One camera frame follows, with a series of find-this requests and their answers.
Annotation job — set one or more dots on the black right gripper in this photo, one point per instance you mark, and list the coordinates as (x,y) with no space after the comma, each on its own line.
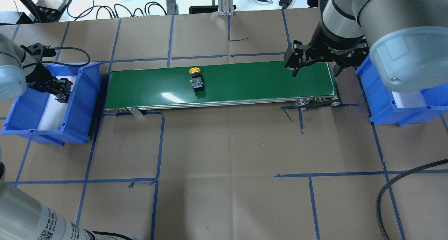
(331,43)

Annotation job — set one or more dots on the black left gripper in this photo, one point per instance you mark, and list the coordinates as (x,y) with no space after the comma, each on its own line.
(39,78)

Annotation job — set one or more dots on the yellow push button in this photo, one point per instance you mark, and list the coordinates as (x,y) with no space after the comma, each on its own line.
(196,80)

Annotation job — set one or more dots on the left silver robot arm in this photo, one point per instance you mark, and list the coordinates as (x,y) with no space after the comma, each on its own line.
(21,68)

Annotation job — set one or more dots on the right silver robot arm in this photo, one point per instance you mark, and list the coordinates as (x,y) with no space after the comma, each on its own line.
(406,40)

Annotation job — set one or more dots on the white foam in source bin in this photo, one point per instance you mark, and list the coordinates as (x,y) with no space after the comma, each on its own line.
(54,113)

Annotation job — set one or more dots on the blue source bin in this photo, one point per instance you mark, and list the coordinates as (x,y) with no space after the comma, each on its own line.
(27,110)

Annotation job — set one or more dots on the blue destination bin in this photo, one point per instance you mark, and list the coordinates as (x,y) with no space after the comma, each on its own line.
(388,107)

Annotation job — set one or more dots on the white foam in destination bin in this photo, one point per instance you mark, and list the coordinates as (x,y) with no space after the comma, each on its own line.
(409,100)

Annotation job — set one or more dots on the green conveyor belt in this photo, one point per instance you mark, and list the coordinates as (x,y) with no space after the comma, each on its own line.
(226,84)

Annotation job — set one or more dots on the black power adapter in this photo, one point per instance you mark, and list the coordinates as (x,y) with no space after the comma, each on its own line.
(171,7)

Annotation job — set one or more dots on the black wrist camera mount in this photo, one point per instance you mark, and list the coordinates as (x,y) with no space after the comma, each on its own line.
(39,51)

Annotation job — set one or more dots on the aluminium frame post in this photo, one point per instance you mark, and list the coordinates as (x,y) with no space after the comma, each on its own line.
(225,8)

